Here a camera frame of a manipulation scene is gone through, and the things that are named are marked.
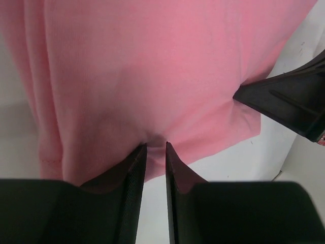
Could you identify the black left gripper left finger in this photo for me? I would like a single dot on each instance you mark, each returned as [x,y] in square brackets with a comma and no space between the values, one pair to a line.
[105,209]

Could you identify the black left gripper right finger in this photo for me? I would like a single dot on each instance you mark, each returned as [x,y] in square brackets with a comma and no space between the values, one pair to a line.
[237,212]

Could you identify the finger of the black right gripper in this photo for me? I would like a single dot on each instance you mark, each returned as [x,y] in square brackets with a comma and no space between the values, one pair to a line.
[294,99]

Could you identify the light pink t shirt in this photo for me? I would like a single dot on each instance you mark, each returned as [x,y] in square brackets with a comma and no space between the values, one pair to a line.
[103,77]

